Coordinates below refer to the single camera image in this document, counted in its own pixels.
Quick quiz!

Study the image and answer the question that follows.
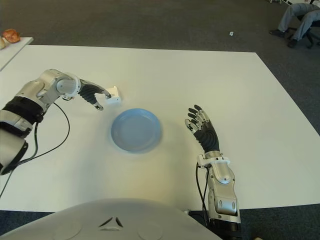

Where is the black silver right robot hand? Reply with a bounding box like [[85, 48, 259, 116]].
[[184, 104, 221, 154]]

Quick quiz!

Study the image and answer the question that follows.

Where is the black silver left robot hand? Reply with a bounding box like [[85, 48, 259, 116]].
[[78, 79, 113, 112]]

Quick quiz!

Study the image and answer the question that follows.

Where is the white charger block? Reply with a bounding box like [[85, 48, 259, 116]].
[[104, 86, 122, 106]]

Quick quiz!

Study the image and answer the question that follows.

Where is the blue round plate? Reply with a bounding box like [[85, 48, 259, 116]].
[[110, 107, 163, 155]]

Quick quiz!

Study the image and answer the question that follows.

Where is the white side table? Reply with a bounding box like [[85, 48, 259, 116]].
[[0, 36, 34, 72]]

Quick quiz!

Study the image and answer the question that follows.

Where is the reddish brown bread roll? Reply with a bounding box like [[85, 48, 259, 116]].
[[1, 28, 21, 43]]

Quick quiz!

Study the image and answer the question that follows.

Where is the grey robot torso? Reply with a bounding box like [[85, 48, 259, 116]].
[[0, 197, 223, 240]]

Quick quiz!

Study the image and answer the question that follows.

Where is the seated person in jeans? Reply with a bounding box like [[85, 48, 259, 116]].
[[269, 0, 320, 49]]

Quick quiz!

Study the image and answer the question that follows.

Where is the black office chair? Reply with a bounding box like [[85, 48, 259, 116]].
[[284, 12, 320, 50]]

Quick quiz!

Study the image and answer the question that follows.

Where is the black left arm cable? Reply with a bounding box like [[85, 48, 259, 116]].
[[0, 101, 70, 198]]

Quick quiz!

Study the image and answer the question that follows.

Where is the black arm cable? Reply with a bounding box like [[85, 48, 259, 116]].
[[195, 163, 211, 226], [0, 101, 70, 198]]

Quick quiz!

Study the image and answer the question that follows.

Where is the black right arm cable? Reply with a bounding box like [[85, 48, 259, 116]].
[[195, 163, 211, 226]]

